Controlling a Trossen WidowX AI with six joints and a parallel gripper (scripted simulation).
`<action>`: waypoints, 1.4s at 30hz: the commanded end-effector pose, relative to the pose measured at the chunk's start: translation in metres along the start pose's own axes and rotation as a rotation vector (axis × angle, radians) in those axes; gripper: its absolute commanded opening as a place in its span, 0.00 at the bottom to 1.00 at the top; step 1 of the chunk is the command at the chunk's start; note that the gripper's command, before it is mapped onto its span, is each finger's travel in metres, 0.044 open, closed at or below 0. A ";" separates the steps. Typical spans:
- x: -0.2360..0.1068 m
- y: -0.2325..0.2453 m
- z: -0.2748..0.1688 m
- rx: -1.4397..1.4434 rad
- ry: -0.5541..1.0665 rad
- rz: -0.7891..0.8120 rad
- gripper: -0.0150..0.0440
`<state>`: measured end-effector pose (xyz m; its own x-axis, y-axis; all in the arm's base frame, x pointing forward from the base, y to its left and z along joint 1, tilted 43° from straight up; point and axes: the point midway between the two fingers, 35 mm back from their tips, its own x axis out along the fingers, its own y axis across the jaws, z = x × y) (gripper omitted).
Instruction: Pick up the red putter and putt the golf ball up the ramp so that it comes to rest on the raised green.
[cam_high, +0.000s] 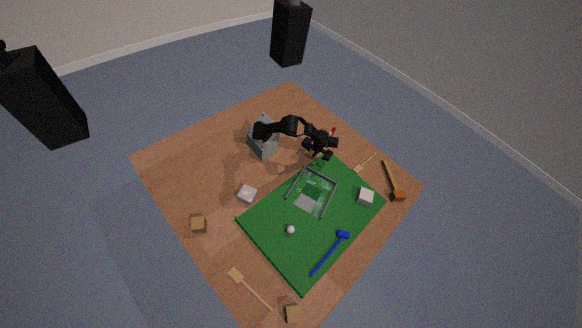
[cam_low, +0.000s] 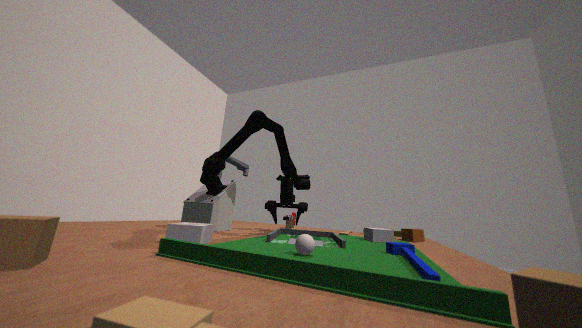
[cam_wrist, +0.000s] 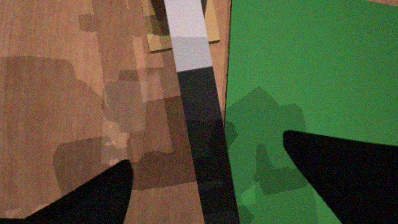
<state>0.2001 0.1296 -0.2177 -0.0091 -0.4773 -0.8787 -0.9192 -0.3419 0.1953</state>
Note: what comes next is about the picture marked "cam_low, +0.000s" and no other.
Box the brown block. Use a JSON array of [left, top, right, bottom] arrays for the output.
[[511, 266, 582, 328], [0, 215, 60, 271]]

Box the green mat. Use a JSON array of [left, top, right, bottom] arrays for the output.
[[155, 234, 516, 328]]

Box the white ball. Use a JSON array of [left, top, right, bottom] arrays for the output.
[[295, 234, 315, 255]]

